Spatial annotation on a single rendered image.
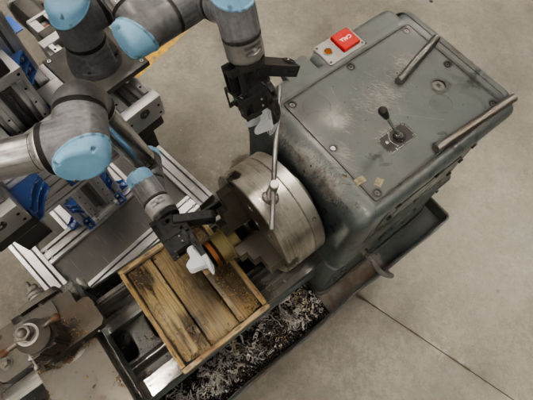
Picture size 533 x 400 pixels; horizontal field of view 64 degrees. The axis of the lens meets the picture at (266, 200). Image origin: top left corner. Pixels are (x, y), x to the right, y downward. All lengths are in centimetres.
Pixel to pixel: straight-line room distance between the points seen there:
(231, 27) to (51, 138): 43
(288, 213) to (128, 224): 128
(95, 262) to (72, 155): 127
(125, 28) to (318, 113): 53
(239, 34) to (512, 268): 211
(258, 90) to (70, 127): 39
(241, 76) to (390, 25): 63
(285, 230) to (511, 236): 182
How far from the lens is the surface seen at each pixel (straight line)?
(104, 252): 217
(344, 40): 128
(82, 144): 94
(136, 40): 81
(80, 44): 130
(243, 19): 80
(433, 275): 241
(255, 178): 105
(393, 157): 110
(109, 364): 126
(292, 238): 104
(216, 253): 111
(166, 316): 132
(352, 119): 114
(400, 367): 228
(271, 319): 161
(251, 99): 88
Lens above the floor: 217
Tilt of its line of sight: 66 degrees down
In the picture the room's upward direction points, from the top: 3 degrees clockwise
